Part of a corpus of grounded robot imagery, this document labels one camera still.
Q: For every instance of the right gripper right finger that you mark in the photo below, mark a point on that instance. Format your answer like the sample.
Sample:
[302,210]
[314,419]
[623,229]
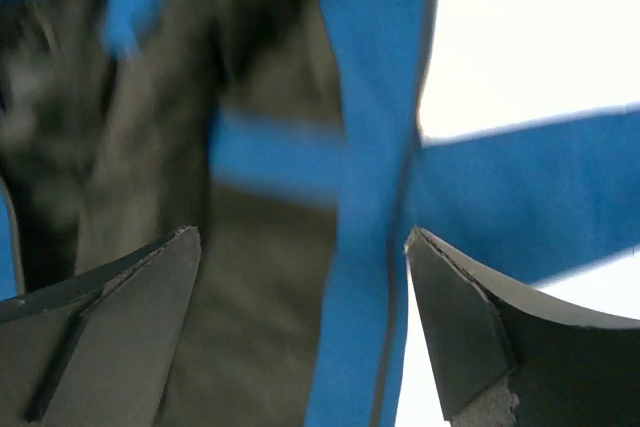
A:
[506,354]

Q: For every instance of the blue jacket with black lining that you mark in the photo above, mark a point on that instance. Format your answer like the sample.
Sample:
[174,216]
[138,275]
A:
[305,140]

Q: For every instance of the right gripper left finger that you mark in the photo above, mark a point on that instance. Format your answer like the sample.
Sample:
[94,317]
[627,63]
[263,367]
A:
[95,349]

